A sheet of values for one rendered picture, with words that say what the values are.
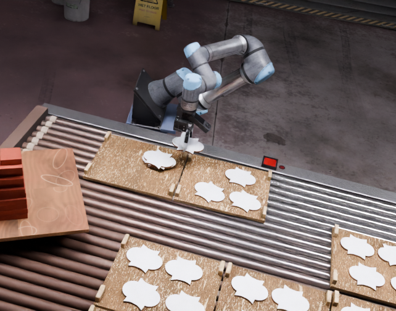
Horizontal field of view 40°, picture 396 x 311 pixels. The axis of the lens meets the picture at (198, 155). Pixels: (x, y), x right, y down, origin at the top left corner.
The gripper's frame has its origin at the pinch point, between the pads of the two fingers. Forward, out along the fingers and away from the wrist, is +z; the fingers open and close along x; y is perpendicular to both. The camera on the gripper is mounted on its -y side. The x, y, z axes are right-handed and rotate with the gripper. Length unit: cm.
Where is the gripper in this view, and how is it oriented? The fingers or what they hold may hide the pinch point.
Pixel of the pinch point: (187, 144)
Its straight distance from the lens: 254.3
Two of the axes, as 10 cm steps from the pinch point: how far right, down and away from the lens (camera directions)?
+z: -1.3, 7.9, 6.0
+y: -9.7, -2.3, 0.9
